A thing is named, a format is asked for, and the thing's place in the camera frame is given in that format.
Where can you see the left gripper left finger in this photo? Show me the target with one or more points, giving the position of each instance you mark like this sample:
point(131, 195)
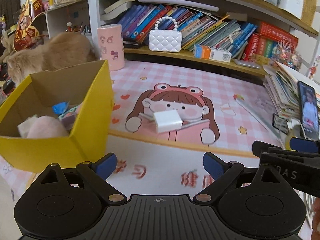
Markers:
point(94, 176)

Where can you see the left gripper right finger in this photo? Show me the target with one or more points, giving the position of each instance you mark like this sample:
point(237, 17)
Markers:
point(225, 176)

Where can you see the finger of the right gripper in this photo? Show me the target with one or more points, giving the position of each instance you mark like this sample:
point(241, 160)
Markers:
point(303, 145)
point(260, 149)

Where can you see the white charger adapter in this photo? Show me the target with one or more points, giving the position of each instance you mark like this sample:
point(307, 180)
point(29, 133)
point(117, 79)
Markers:
point(165, 121)

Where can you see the person's right hand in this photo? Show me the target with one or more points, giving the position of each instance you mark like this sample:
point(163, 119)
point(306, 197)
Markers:
point(316, 220)

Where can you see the yellow tape roll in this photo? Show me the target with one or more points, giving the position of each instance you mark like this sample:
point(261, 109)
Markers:
point(294, 132)

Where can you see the transparent plastic ruler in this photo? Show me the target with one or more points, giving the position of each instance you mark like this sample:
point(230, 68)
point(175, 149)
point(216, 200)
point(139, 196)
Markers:
point(264, 122)

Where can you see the yellow cardboard box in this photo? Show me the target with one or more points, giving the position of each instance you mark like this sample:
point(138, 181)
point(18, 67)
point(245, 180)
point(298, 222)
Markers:
point(52, 93)

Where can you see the black smartphone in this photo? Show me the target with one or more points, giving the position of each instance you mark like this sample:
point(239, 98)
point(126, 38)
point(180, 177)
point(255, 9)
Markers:
point(308, 110)

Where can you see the stack of paper booklets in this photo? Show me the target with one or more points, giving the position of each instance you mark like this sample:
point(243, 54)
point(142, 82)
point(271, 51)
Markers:
point(281, 84)

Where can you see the mint green small toy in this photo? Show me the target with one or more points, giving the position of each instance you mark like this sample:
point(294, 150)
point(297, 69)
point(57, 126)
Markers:
point(69, 117)

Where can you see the pink plush pig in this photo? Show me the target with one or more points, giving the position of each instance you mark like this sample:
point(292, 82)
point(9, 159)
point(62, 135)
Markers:
point(42, 127)

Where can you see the orange white medicine box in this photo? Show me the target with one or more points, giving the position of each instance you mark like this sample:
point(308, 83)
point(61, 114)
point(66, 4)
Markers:
point(211, 53)

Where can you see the wooden bookshelf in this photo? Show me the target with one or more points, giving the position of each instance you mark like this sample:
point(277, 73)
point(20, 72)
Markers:
point(248, 29)

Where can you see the orange fluffy cat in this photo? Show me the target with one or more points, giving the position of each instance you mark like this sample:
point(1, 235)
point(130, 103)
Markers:
point(62, 51)

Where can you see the pink sticker cylinder container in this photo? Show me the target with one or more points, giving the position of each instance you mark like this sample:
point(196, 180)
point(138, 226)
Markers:
point(111, 46)

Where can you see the white quilted pearl handbag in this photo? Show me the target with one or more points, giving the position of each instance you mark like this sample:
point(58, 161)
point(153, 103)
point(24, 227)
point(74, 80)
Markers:
point(165, 40)

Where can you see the red cartoon foil balloon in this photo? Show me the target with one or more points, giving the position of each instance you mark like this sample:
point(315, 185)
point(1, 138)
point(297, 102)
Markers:
point(26, 34)

